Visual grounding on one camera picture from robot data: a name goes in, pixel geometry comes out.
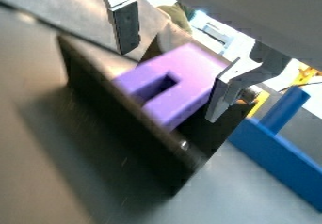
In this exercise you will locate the purple double-square block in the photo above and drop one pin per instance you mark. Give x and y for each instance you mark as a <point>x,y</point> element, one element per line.
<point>172,84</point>

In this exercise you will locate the yellow notched block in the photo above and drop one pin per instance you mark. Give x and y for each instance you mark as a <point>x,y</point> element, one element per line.
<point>259,100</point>

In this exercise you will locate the blue cylinder peg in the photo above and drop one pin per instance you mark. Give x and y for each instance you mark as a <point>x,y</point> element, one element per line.
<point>284,108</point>

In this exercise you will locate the blue shape-sorter board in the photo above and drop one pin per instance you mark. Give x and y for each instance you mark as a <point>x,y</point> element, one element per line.
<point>280,159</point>

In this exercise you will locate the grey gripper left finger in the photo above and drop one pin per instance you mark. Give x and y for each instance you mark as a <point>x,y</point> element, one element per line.
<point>123,16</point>

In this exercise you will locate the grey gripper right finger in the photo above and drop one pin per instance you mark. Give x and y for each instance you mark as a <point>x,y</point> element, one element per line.
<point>232,80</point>

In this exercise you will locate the black curved stand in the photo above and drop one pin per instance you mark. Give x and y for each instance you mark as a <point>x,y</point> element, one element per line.
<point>171,154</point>

